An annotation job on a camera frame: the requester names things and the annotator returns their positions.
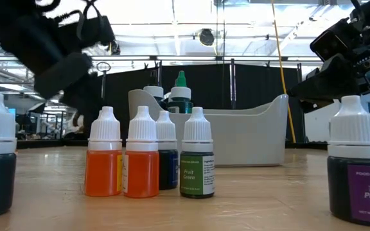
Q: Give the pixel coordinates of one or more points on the black curtain partition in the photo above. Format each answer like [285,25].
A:
[210,86]

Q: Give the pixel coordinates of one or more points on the small fruit green bottle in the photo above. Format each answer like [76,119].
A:
[196,173]

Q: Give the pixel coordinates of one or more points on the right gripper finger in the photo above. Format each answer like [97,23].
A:
[311,106]
[332,80]

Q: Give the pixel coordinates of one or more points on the black table frame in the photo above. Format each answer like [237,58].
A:
[43,144]

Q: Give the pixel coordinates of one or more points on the large black food coloring bottle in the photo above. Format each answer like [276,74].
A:
[154,91]

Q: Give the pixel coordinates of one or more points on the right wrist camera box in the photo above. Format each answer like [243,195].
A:
[329,45]

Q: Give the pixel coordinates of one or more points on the small taro purple bottle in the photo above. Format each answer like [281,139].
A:
[355,128]

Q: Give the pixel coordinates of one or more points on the small orange bottle white label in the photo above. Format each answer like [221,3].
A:
[141,174]

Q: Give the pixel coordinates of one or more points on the grey plastic bin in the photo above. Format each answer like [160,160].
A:
[252,138]

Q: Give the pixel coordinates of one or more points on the small dark blue bottle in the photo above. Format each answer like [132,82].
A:
[169,170]

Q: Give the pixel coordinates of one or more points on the black ceiling device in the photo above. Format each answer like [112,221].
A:
[206,37]
[116,48]

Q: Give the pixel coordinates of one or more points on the small orange bottle yellow label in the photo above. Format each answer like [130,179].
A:
[103,173]

